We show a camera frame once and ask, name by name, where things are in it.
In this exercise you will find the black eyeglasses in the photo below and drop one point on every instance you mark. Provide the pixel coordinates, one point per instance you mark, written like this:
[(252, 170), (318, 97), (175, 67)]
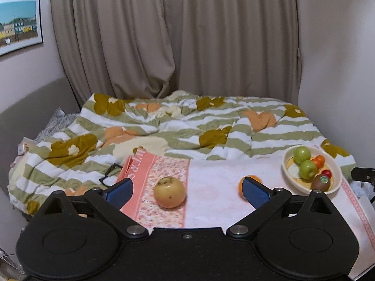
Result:
[(110, 173)]

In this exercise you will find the cream bowl with yellow print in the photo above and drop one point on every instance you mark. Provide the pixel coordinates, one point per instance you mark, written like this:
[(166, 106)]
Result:
[(337, 178)]

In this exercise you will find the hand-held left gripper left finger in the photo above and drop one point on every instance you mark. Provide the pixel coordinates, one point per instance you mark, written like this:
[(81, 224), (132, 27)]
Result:
[(121, 190)]

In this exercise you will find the large green apple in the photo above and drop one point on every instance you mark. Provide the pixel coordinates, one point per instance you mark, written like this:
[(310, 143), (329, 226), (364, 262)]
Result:
[(308, 169)]

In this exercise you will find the green striped floral blanket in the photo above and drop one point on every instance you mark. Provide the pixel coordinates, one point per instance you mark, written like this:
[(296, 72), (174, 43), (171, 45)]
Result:
[(175, 128)]

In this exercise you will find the grey patterned cloth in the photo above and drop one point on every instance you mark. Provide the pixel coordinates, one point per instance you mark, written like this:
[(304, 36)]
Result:
[(55, 126)]

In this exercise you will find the framed wall picture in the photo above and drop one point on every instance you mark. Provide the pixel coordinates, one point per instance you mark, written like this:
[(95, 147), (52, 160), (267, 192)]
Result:
[(19, 25)]

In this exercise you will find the small tangerine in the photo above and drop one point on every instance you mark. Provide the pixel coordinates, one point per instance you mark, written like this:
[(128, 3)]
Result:
[(318, 160)]

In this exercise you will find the beige curtain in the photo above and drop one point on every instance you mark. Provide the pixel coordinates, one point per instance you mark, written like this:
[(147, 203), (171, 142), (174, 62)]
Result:
[(175, 35)]

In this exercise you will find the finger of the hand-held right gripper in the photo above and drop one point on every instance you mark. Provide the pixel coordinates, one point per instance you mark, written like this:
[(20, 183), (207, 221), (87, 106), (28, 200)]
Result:
[(363, 174)]

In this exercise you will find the small green apple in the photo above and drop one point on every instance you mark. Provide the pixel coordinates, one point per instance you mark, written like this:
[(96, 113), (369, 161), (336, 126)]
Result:
[(301, 155)]

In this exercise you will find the small white box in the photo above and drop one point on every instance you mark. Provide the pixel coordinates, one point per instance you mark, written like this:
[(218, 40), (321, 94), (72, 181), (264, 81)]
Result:
[(27, 146)]

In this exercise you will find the white plastic bag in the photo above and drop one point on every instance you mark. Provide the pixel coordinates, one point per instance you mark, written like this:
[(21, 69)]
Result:
[(360, 190)]

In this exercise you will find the grey bed headboard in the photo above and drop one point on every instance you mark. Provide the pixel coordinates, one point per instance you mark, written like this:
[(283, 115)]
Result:
[(26, 108)]

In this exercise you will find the yellow apple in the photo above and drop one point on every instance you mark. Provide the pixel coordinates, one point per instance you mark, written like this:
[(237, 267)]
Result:
[(170, 192)]

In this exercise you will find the small red tomato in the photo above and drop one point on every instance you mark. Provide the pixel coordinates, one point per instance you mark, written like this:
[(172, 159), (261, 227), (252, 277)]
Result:
[(327, 174)]

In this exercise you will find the pink floral tablecloth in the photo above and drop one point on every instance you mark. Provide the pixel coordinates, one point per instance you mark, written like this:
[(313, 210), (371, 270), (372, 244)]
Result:
[(211, 181)]

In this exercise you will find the large orange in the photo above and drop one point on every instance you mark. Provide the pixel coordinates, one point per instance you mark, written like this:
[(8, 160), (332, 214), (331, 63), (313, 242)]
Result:
[(240, 188)]

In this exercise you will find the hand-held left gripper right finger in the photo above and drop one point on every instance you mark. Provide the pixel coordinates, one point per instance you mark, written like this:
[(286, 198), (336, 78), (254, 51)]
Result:
[(255, 193)]

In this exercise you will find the brown kiwi with green sticker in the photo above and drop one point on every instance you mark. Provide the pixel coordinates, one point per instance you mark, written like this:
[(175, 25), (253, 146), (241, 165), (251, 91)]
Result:
[(320, 182)]

